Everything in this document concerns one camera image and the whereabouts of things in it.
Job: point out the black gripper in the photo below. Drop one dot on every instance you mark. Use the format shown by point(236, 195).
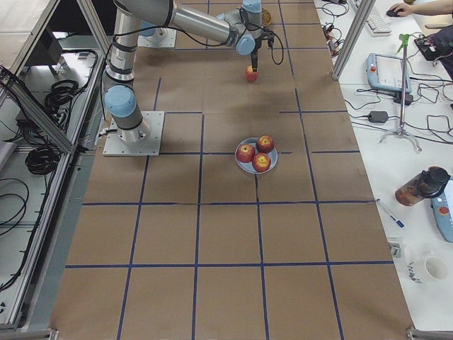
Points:
point(255, 49)

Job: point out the red yellow apple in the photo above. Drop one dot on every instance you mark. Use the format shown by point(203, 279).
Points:
point(251, 75)

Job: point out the woven wicker basket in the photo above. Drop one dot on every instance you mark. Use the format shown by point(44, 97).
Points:
point(266, 17)

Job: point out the red apple on plate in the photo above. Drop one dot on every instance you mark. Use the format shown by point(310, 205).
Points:
point(261, 162)
point(265, 144)
point(245, 153)

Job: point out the light blue plate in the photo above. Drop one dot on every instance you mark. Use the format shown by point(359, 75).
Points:
point(247, 167)

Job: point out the person hand on mouse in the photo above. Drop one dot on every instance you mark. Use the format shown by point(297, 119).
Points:
point(400, 10)

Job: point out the white keyboard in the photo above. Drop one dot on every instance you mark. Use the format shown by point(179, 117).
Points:
point(376, 25)

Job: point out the teach pendant tablet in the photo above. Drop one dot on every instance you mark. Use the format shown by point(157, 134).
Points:
point(384, 72)

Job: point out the black power adapter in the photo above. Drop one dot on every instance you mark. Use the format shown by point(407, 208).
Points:
point(378, 116)

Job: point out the green reacher grabber tool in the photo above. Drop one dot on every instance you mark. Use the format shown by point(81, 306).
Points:
point(400, 131)

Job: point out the dark water bottle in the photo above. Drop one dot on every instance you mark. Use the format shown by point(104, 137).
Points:
point(427, 184)

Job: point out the blue white pen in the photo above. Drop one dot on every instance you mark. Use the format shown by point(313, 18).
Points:
point(396, 220)

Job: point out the white mug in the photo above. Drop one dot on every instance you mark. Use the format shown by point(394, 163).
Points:
point(429, 268)

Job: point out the aluminium frame post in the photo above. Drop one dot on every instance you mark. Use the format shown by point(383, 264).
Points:
point(352, 36)

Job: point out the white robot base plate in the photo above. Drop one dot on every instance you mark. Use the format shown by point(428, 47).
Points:
point(145, 140)

